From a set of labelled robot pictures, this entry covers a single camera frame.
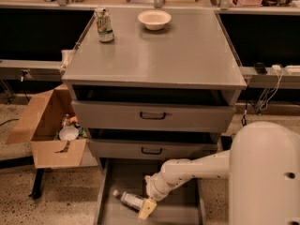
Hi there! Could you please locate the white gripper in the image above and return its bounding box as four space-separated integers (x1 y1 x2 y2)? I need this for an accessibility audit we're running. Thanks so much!
138 173 169 220

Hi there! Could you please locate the clear blue plastic bottle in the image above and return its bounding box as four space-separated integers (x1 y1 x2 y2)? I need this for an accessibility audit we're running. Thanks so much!
112 189 145 211

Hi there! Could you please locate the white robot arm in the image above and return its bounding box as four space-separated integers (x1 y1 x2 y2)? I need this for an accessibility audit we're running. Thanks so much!
145 122 300 225

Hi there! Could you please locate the grey bottom drawer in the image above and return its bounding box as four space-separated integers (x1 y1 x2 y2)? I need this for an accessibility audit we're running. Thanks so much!
93 158 207 225

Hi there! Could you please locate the grey drawer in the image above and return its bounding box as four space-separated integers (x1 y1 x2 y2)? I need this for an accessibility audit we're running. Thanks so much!
88 128 220 160
71 85 235 133
93 158 207 225

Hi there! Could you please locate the grey middle drawer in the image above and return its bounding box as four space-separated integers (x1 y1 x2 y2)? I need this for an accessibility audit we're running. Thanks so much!
88 128 220 160

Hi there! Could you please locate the grey top drawer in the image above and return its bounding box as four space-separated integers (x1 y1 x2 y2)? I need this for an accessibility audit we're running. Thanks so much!
71 85 235 133

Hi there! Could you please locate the small bottle in box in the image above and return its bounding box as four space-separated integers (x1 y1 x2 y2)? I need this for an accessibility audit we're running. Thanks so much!
61 114 70 128

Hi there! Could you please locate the grey drawer cabinet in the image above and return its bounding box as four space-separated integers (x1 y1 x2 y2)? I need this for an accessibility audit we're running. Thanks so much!
61 7 248 225

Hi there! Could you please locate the white cup in box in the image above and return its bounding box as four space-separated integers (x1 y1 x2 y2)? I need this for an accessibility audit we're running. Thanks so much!
59 127 79 141

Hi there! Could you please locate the cardboard box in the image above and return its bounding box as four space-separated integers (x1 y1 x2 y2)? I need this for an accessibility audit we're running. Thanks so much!
6 84 86 169

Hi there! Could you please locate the white power strip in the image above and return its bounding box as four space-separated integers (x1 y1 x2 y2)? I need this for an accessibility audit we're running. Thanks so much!
271 65 300 75

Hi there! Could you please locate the white bowl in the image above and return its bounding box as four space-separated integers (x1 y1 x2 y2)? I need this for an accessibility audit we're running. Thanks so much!
138 10 172 31

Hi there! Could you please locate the black cable on floor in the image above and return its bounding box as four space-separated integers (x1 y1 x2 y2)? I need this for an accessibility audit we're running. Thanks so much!
240 101 249 128

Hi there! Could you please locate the black device on rail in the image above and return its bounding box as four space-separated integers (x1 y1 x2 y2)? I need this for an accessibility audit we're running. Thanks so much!
254 63 267 75

